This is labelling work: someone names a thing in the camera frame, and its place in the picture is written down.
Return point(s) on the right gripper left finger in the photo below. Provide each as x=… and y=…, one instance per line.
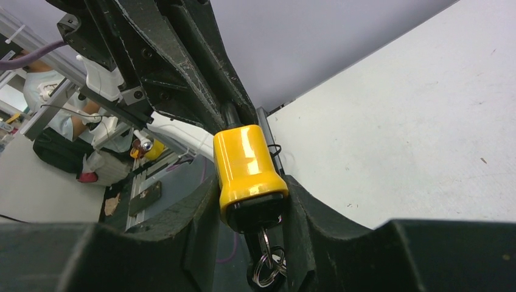
x=173, y=251

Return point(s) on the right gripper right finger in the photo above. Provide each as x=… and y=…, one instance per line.
x=325, y=251

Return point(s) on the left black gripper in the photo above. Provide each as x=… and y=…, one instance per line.
x=172, y=50

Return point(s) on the yellow padlock key bunch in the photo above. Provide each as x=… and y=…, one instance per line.
x=267, y=266

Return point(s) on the yellow padlock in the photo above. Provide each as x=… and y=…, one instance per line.
x=253, y=194

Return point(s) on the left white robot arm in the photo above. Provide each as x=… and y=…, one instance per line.
x=181, y=137

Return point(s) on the person in background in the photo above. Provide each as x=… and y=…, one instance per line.
x=66, y=139

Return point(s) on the aluminium frame rail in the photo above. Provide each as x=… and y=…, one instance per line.
x=99, y=80

